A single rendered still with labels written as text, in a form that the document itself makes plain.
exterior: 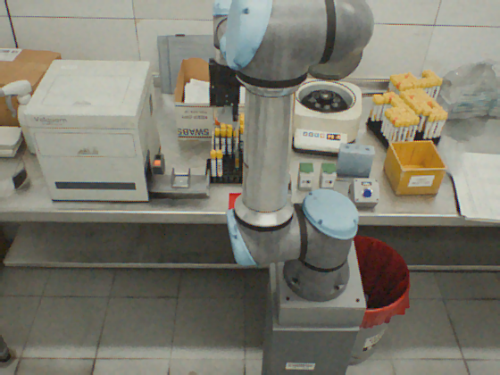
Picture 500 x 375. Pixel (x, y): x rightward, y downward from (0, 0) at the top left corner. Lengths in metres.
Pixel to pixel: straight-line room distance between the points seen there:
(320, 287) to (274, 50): 0.55
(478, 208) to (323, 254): 0.65
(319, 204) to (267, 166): 0.18
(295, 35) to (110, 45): 1.25
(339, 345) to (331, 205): 0.39
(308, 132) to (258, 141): 0.79
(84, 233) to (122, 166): 0.93
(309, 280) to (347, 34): 0.55
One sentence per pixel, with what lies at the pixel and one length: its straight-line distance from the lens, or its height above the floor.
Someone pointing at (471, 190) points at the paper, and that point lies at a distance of 1.62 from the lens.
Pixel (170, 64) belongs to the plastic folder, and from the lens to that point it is 1.89.
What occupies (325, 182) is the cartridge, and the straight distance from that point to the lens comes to 1.49.
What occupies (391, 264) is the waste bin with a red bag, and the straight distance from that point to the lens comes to 2.00.
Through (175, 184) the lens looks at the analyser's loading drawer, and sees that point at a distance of 1.45.
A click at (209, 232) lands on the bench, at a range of 2.19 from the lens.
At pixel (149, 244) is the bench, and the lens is 2.18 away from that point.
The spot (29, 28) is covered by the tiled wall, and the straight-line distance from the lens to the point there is 1.99.
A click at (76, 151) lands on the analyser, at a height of 1.06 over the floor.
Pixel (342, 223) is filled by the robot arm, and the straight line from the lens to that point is 0.99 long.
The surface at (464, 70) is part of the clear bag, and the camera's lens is 1.95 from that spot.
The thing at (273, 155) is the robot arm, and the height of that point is 1.34.
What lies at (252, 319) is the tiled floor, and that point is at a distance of 2.24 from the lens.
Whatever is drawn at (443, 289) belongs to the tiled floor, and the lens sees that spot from 2.52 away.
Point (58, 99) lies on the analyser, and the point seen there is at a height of 1.17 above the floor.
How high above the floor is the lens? 1.87
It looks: 43 degrees down
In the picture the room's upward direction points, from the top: 2 degrees clockwise
